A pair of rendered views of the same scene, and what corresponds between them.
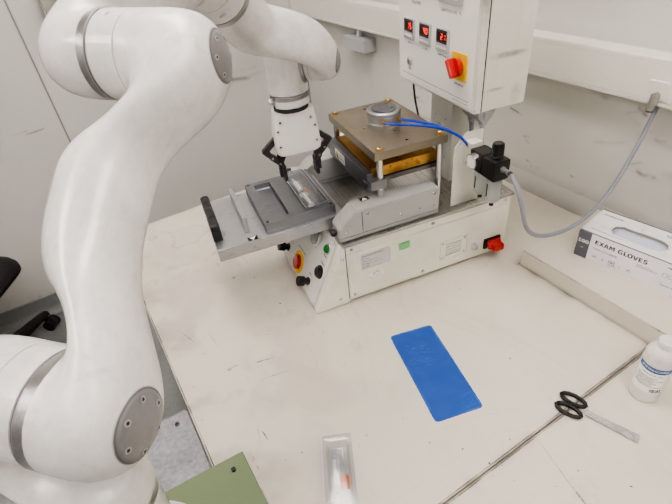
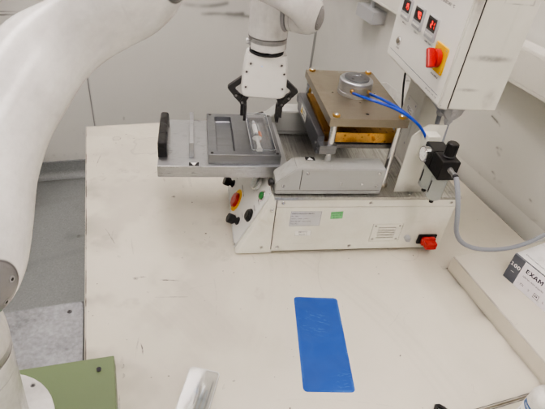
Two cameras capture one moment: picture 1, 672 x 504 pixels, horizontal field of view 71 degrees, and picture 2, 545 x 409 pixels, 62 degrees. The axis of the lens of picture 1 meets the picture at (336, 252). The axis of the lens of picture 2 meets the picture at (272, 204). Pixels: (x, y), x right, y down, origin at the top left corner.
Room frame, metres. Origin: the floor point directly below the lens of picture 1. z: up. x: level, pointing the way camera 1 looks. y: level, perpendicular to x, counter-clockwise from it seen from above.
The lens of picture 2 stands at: (0.01, -0.09, 1.54)
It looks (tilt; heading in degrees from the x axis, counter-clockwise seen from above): 37 degrees down; 6
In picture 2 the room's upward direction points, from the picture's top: 7 degrees clockwise
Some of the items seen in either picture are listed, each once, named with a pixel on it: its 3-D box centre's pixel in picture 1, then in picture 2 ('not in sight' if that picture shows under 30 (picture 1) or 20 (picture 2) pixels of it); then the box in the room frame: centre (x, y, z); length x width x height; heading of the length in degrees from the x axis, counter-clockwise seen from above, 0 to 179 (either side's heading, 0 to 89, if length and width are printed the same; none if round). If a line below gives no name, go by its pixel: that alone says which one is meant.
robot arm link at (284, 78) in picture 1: (285, 57); (272, 2); (0.99, 0.06, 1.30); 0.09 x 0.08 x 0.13; 72
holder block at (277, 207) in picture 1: (288, 198); (241, 137); (0.98, 0.10, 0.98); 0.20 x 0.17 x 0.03; 18
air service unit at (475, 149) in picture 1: (485, 171); (434, 166); (0.89, -0.34, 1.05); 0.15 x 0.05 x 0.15; 18
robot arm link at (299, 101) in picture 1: (288, 98); (266, 42); (0.99, 0.06, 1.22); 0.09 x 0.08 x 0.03; 104
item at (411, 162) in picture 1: (385, 141); (350, 110); (1.05, -0.15, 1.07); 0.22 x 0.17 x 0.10; 18
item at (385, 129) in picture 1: (399, 133); (366, 106); (1.05, -0.18, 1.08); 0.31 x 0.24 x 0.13; 18
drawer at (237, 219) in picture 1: (270, 208); (221, 141); (0.96, 0.14, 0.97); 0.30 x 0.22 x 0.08; 108
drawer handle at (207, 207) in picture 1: (210, 217); (163, 133); (0.92, 0.27, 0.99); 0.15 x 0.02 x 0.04; 18
